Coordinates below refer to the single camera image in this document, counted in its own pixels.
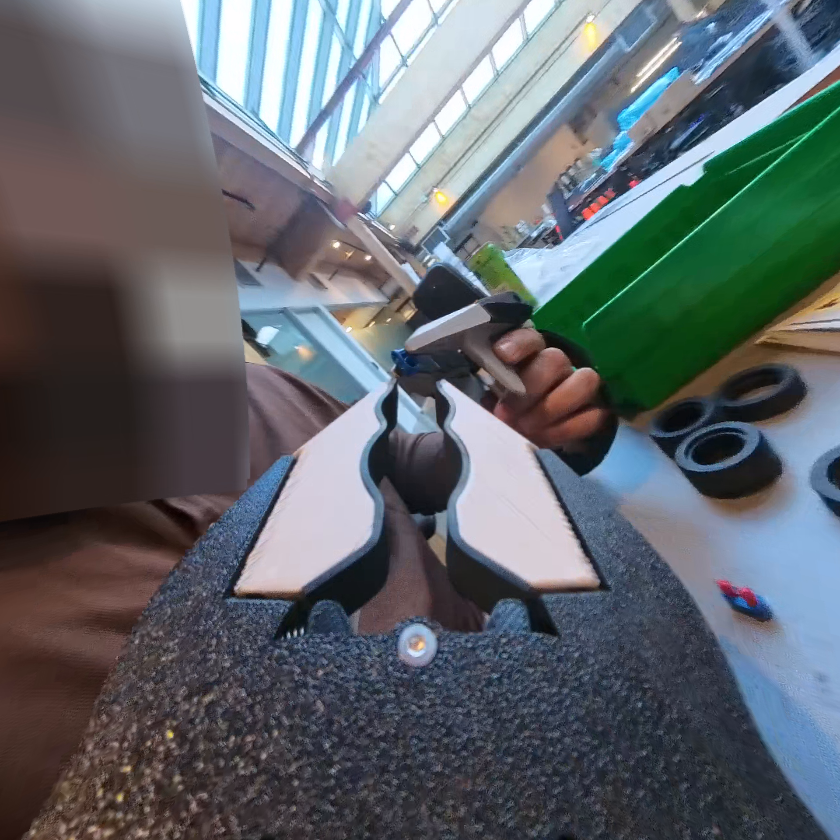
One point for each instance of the green drink can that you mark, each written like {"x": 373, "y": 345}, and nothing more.
{"x": 499, "y": 269}

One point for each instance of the person's left hand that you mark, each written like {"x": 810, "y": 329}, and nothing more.
{"x": 558, "y": 400}

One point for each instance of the background storage shelf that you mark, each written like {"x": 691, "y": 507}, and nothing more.
{"x": 630, "y": 151}

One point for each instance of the blue and red assembly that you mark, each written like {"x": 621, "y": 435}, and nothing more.
{"x": 756, "y": 610}

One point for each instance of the blue toy connector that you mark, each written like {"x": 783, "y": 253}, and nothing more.
{"x": 403, "y": 361}

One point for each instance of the person's left forearm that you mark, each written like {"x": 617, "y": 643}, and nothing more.
{"x": 420, "y": 459}

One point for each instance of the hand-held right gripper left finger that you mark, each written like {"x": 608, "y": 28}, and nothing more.
{"x": 315, "y": 525}

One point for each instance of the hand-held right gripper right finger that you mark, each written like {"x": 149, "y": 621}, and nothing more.
{"x": 518, "y": 525}

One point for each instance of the white long table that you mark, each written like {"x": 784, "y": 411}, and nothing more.
{"x": 656, "y": 190}

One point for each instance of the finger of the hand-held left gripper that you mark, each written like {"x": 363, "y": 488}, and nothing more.
{"x": 453, "y": 331}
{"x": 453, "y": 366}

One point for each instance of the green plastic bin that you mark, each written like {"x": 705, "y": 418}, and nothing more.
{"x": 689, "y": 295}

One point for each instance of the open instruction booklet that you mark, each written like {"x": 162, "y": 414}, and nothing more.
{"x": 814, "y": 328}

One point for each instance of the hanging ceiling lamp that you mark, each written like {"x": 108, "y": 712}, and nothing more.
{"x": 589, "y": 31}
{"x": 439, "y": 195}

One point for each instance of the black toy tire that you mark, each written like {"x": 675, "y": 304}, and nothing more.
{"x": 823, "y": 485}
{"x": 663, "y": 433}
{"x": 791, "y": 400}
{"x": 728, "y": 485}

